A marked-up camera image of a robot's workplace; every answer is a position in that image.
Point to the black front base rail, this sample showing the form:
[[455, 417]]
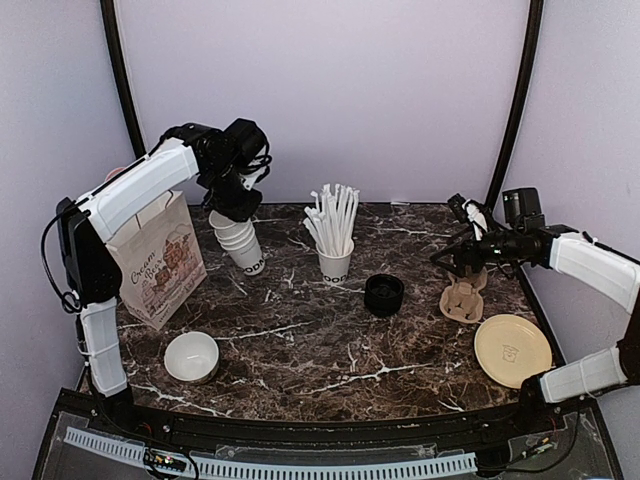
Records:
[[485, 431]]

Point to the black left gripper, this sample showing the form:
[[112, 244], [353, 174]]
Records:
[[239, 213]]

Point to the black corner frame post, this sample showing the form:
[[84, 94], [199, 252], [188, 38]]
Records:
[[120, 74]]

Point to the white slotted cable duct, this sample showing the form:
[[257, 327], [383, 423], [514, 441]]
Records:
[[234, 462]]

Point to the stack of black cup lids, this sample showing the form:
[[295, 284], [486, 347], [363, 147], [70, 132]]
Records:
[[383, 295]]

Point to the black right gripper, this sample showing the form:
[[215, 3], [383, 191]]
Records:
[[461, 257]]

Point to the black right frame post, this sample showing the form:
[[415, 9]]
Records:
[[525, 70]]

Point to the stack of white paper cups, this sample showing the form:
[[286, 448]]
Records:
[[239, 241]]

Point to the white cup holding straws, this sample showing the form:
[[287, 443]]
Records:
[[334, 269]]

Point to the cream yellow plate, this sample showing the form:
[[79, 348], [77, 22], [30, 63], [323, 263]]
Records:
[[511, 349]]

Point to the brown cardboard cup carrier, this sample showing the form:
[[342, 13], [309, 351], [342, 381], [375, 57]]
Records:
[[461, 300]]

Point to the bundle of white wrapped straws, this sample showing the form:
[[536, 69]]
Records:
[[331, 220]]

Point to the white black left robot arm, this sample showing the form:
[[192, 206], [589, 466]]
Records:
[[227, 163]]

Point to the white ceramic bowl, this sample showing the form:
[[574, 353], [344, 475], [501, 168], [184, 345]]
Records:
[[192, 357]]

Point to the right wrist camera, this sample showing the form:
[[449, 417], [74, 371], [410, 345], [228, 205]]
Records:
[[469, 212]]

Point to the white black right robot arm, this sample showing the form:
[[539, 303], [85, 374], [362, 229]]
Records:
[[596, 285]]

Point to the white paper takeout bag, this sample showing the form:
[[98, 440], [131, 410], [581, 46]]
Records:
[[160, 259]]

